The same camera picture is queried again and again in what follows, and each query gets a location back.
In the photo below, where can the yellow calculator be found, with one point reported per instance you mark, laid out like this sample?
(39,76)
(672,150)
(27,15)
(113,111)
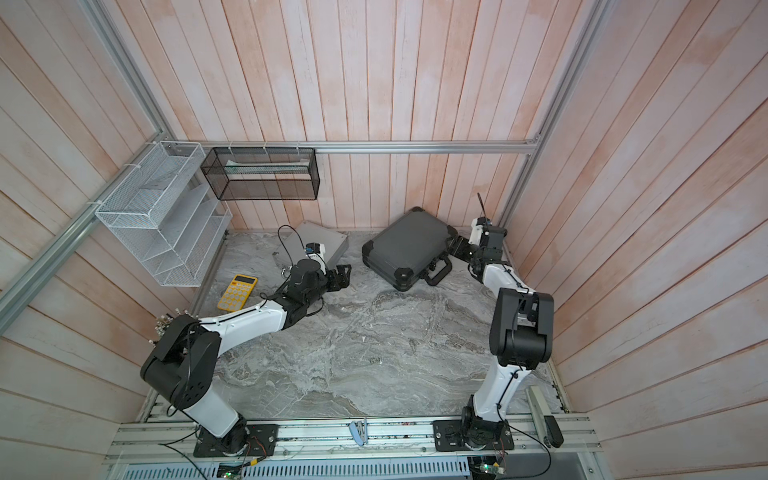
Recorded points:
(237,293)

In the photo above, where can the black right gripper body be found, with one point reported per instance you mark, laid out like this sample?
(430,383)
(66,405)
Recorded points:
(477,255)

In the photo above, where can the dark grey poker case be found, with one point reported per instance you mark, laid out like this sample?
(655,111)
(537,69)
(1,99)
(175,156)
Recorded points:
(414,247)

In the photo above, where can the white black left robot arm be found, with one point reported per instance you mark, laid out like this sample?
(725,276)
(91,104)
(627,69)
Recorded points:
(181,365)

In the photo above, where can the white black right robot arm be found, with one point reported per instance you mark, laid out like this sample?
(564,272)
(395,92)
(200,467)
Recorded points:
(521,332)

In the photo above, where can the white wire mesh shelf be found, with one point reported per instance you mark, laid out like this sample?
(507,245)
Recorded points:
(172,224)

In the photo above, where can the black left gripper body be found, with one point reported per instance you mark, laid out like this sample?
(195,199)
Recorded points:
(313,294)

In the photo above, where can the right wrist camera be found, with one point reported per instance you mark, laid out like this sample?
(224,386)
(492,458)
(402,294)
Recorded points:
(478,229)

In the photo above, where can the black mesh wall basket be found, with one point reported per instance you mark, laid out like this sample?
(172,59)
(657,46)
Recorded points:
(262,173)

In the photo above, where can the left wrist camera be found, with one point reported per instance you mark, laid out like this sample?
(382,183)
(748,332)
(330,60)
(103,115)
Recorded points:
(315,249)

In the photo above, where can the silver aluminium poker case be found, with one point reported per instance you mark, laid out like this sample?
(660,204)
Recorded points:
(293,243)

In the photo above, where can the blue clip on rail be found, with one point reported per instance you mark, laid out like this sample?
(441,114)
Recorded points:
(359,432)

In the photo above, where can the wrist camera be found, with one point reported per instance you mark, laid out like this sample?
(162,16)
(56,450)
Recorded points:
(478,229)
(315,249)

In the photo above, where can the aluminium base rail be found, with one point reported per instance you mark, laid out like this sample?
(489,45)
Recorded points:
(563,446)

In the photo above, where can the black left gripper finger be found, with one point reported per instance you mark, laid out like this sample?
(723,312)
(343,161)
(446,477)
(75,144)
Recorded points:
(335,284)
(343,272)

